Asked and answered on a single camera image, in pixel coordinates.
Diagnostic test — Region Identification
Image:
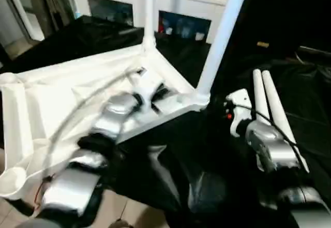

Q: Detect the black mat cover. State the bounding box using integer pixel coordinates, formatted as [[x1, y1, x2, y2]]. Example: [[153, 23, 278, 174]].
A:
[[0, 14, 331, 228]]

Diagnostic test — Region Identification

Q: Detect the white plastic table top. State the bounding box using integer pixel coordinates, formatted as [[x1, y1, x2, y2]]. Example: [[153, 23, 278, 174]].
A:
[[0, 45, 210, 200]]

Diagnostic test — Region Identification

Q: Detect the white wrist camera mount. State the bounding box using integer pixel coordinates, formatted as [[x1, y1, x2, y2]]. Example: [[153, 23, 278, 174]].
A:
[[226, 88, 253, 138], [133, 67, 166, 102]]

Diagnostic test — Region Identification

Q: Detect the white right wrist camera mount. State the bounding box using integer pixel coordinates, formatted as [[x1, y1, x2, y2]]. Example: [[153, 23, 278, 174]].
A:
[[226, 88, 253, 138]]

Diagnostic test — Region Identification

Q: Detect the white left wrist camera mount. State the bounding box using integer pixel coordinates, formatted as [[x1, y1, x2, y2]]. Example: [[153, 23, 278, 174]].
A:
[[133, 67, 166, 102]]

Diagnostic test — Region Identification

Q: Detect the white plastic table leg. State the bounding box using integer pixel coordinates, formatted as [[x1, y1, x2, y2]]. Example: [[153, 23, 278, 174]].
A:
[[141, 0, 157, 55], [252, 69, 273, 126], [195, 0, 251, 102], [261, 69, 310, 174]]

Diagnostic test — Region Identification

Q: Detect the grey metal rack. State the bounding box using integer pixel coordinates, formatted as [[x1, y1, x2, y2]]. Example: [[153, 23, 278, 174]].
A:
[[0, 0, 76, 58]]

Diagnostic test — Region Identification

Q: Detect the long black pole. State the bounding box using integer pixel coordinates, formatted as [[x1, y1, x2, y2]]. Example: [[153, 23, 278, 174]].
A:
[[299, 46, 331, 58]]

